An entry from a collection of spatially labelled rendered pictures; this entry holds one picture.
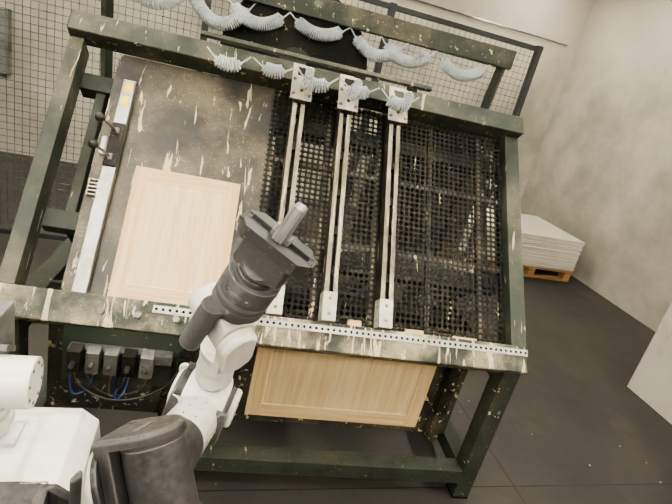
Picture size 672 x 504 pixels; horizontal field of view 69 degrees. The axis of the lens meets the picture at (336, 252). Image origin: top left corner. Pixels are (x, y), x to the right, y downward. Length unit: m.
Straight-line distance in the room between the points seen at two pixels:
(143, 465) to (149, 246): 1.46
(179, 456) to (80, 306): 1.37
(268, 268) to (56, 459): 0.36
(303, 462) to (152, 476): 1.77
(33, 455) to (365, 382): 1.93
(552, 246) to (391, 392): 4.40
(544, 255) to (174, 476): 6.16
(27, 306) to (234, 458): 1.08
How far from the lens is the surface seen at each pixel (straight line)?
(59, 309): 2.09
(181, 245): 2.12
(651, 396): 4.76
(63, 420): 0.82
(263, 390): 2.47
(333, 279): 2.11
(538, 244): 6.53
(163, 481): 0.76
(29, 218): 2.21
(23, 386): 0.73
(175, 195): 2.20
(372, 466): 2.59
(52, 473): 0.75
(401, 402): 2.66
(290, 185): 2.20
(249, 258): 0.71
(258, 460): 2.46
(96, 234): 2.14
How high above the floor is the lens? 1.91
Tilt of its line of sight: 20 degrees down
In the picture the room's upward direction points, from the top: 14 degrees clockwise
